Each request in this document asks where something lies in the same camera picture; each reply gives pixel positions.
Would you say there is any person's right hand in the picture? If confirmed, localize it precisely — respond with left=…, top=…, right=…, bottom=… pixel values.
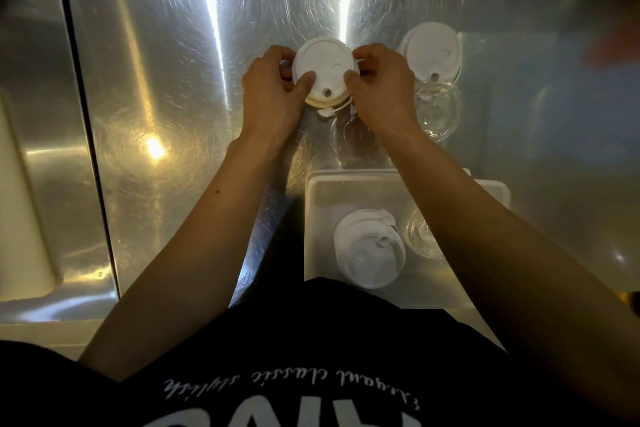
left=343, top=43, right=420, bottom=143

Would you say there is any person's right forearm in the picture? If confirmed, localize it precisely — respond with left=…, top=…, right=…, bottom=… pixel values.
left=384, top=127, right=640, bottom=423

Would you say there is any white plastic tray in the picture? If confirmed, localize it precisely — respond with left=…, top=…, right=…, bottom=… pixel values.
left=303, top=167, right=512, bottom=311

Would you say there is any person's left hand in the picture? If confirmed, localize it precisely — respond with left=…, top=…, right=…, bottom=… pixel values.
left=241, top=45, right=317, bottom=145

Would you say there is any clear plastic cup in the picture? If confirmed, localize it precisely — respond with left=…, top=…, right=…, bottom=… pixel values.
left=327, top=100, right=392, bottom=168
left=412, top=77, right=462, bottom=144
left=403, top=206, right=447, bottom=261

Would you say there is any white plastic cup lid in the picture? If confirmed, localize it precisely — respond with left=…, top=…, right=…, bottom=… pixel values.
left=291, top=37, right=360, bottom=118
left=398, top=22, right=463, bottom=85

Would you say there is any person's left forearm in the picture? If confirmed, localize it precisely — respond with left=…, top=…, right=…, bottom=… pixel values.
left=79, top=133, right=301, bottom=383

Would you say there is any black printed shirt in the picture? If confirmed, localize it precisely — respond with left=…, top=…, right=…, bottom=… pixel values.
left=0, top=277, right=640, bottom=427

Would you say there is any stack of white lids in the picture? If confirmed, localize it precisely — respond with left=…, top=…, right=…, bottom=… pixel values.
left=333, top=208, right=407, bottom=290

